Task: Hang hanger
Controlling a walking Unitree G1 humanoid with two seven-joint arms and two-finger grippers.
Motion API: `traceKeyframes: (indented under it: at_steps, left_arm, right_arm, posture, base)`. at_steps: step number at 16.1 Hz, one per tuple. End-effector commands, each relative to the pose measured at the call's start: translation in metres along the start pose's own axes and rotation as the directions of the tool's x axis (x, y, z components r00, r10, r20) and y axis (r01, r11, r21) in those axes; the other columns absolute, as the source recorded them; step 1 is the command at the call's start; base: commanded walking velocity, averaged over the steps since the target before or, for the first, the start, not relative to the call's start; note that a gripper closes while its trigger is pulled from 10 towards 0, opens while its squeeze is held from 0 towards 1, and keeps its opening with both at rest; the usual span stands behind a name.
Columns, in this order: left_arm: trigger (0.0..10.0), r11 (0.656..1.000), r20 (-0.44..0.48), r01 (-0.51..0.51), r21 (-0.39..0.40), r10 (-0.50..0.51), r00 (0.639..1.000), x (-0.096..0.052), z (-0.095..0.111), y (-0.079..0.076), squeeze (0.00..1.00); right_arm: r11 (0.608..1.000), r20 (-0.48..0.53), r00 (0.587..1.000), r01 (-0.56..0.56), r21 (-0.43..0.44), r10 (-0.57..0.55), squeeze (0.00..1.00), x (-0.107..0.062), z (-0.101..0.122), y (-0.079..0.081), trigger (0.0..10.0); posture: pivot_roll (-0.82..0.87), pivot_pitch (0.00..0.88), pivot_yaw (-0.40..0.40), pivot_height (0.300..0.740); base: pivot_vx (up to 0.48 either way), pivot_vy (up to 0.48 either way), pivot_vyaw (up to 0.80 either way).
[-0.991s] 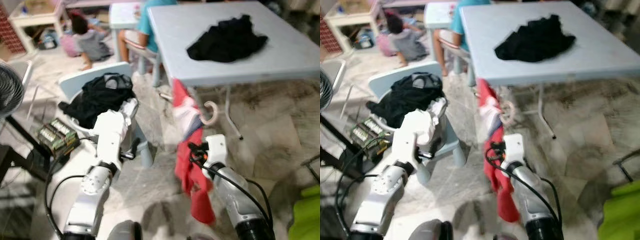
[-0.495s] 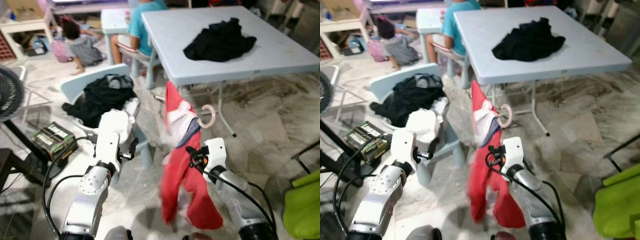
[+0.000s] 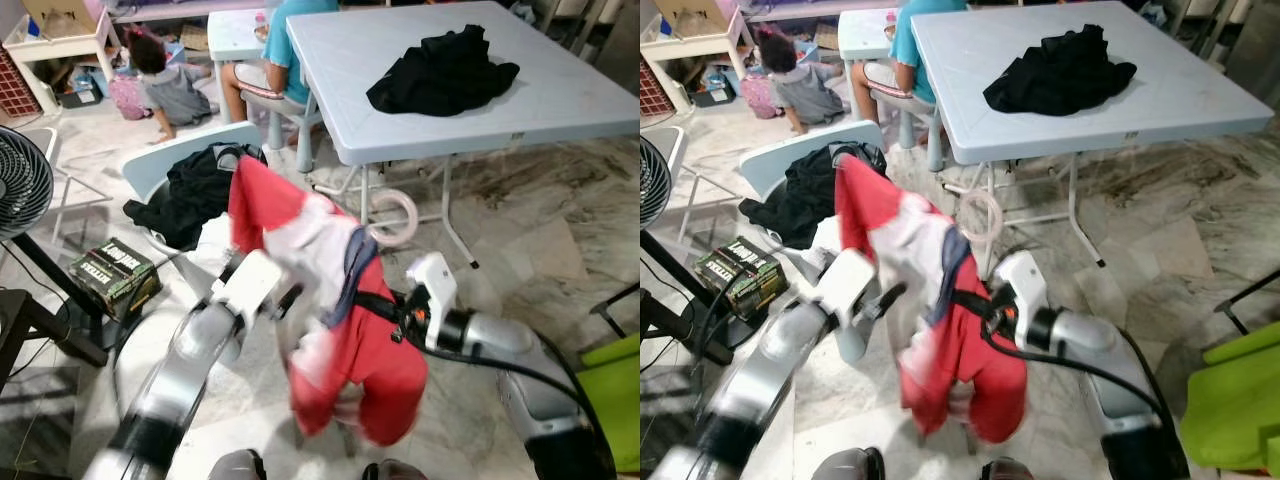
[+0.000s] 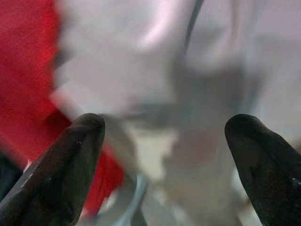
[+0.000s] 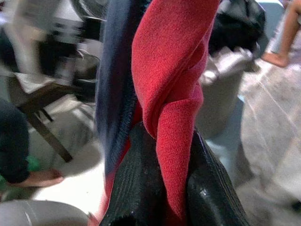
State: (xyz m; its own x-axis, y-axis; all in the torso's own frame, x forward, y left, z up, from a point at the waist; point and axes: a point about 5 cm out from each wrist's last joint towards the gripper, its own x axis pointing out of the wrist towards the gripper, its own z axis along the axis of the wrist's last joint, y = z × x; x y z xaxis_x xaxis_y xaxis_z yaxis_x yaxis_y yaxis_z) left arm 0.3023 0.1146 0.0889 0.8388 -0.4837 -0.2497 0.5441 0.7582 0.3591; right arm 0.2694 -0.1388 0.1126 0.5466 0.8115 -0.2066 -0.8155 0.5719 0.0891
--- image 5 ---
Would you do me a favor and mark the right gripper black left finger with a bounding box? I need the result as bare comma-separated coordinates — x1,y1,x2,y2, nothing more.
98,121,170,226

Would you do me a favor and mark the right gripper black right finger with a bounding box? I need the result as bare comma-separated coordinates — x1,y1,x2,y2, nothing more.
186,127,250,226

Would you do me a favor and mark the red and navy fleece garment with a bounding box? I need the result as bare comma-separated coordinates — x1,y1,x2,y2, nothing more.
88,0,222,226

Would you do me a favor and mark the black t-shirt grey print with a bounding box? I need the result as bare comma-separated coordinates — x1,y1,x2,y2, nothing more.
208,0,268,56

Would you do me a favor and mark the grey plastic laundry bucket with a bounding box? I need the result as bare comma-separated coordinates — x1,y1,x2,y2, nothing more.
195,54,244,140

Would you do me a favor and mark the dark wooden stool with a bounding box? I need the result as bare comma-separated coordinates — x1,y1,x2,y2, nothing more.
16,81,82,163

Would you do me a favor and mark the person in dark clothes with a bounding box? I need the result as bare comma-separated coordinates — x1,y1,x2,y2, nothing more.
0,98,65,189

